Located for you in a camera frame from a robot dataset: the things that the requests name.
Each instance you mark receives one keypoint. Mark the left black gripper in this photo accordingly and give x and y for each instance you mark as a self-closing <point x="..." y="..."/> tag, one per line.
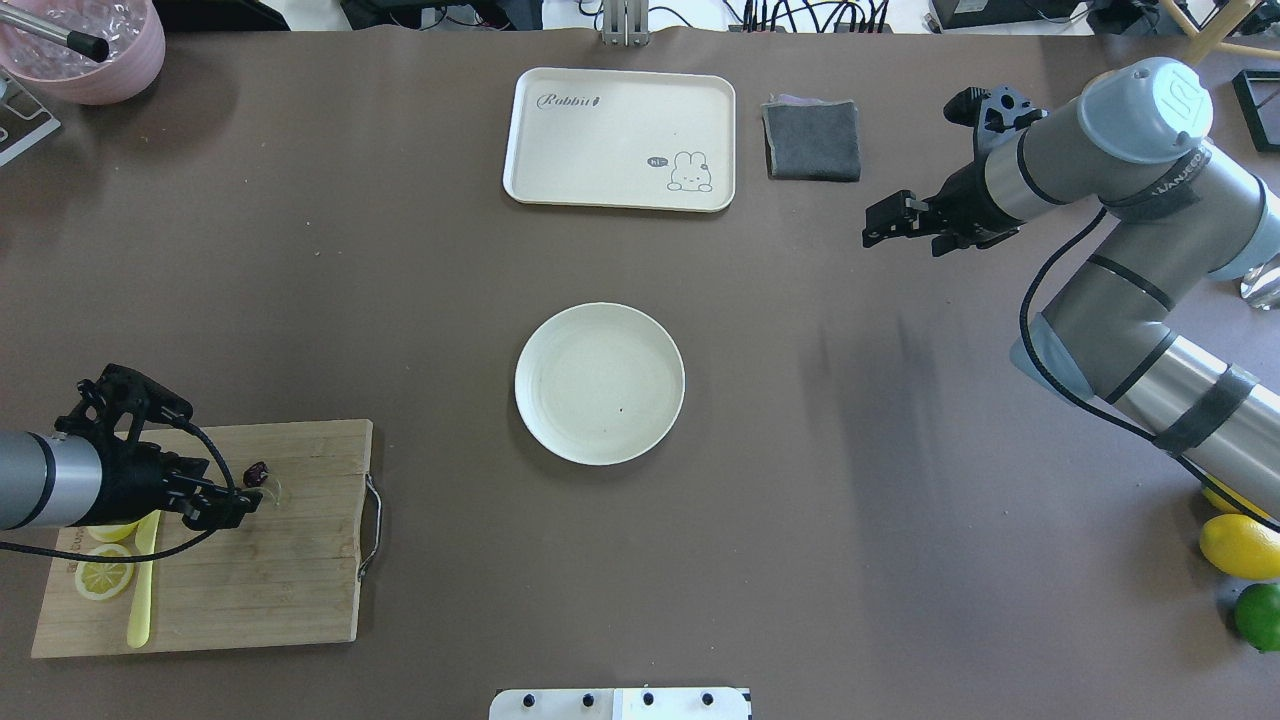
<point x="133" y="483"/>

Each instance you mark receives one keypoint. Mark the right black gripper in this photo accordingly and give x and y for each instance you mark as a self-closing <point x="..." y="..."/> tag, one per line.
<point x="966" y="194"/>

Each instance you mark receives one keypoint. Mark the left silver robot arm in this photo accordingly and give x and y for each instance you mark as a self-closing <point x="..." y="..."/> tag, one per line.
<point x="69" y="481"/>

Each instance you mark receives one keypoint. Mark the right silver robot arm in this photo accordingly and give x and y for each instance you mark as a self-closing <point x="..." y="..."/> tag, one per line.
<point x="1136" y="139"/>

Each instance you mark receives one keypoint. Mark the dark red cherry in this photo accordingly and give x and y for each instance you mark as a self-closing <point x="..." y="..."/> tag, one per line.
<point x="256" y="475"/>

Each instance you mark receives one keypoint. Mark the cream rabbit tray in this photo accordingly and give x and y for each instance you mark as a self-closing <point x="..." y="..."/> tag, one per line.
<point x="631" y="139"/>

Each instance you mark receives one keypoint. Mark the black framed mirror tray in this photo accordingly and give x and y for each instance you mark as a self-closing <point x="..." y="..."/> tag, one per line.
<point x="1257" y="92"/>

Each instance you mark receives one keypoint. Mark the yellow plastic knife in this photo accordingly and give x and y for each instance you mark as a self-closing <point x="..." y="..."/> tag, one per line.
<point x="138" y="630"/>

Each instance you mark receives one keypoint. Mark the lemon slice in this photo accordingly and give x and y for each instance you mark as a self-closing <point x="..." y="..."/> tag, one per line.
<point x="102" y="581"/>
<point x="112" y="534"/>

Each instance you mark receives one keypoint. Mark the folded grey cloth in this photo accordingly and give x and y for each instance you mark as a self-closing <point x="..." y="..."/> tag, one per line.
<point x="809" y="139"/>

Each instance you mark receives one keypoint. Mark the bamboo cutting board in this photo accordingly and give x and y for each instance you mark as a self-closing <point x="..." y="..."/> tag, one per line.
<point x="287" y="575"/>

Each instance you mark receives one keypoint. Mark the white round plate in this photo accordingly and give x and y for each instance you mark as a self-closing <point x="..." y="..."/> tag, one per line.
<point x="599" y="384"/>

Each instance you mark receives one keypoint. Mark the yellow lemon right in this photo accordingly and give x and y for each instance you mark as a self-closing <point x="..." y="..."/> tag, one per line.
<point x="1225" y="499"/>

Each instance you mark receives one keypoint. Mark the yellow lemon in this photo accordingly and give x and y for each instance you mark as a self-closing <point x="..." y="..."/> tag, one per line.
<point x="1225" y="499"/>
<point x="1240" y="547"/>

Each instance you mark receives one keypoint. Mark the pink bowl of ice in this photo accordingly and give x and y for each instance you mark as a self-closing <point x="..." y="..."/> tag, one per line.
<point x="137" y="51"/>

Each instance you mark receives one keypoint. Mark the steel muddler black tip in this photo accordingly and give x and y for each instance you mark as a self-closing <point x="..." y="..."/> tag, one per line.
<point x="93" y="47"/>

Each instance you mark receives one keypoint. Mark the yellow lemon left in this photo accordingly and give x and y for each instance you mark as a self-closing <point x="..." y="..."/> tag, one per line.
<point x="1240" y="547"/>

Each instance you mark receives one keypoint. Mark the green lime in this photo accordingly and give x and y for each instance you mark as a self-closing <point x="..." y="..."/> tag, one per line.
<point x="1256" y="616"/>

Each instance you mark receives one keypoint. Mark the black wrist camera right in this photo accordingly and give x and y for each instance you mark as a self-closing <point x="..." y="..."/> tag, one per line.
<point x="995" y="115"/>

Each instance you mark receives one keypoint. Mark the aluminium frame post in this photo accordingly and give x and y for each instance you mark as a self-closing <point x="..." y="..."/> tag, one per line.
<point x="625" y="23"/>

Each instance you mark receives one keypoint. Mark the white wire cup rack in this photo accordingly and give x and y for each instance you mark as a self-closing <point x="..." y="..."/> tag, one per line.
<point x="25" y="121"/>

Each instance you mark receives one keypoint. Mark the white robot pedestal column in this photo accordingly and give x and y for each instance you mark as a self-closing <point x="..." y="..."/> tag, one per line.
<point x="694" y="702"/>

